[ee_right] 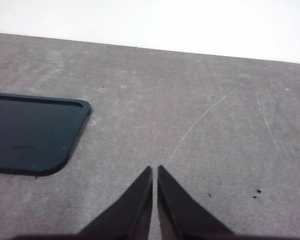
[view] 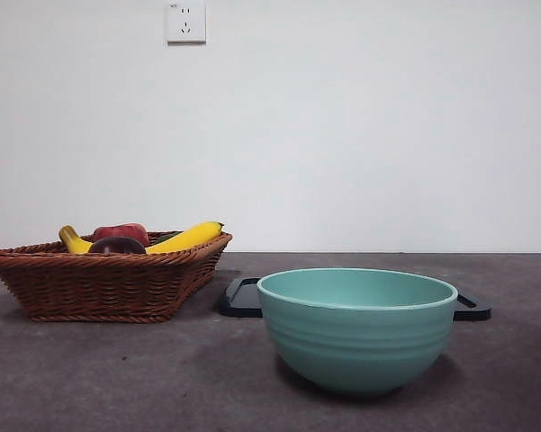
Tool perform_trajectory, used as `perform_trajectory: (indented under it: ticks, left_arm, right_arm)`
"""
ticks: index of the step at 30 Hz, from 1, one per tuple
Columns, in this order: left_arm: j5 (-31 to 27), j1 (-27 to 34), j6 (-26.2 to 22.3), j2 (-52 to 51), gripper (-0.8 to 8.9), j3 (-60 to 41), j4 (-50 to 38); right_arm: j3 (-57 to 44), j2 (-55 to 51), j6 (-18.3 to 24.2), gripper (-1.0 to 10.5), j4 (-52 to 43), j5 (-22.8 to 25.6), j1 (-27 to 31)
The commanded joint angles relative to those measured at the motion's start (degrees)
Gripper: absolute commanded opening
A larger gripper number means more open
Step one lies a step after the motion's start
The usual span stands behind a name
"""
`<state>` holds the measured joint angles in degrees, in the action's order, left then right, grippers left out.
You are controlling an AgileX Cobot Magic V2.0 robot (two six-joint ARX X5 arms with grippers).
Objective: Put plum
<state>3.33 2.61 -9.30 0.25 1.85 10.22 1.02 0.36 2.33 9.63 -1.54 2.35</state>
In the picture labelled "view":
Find dark green rectangular tray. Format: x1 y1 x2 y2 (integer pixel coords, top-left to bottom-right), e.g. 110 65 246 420
218 276 494 322

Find teal ribbed bowl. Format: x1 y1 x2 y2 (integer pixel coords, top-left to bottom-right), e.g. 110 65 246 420
256 267 459 397

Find yellow banana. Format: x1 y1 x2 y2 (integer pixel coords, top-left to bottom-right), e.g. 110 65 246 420
58 220 225 256

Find red apple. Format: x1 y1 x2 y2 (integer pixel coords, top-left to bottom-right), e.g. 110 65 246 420
93 222 149 248

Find green avocado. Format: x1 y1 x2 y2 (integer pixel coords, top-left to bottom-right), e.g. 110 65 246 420
151 230 184 247

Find brown wicker basket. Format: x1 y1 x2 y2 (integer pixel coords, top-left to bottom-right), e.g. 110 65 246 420
0 231 234 324

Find dark red plum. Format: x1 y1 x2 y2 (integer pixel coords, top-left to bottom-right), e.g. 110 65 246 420
87 236 148 256

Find white wall socket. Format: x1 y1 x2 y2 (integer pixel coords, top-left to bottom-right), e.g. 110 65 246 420
167 1 207 45

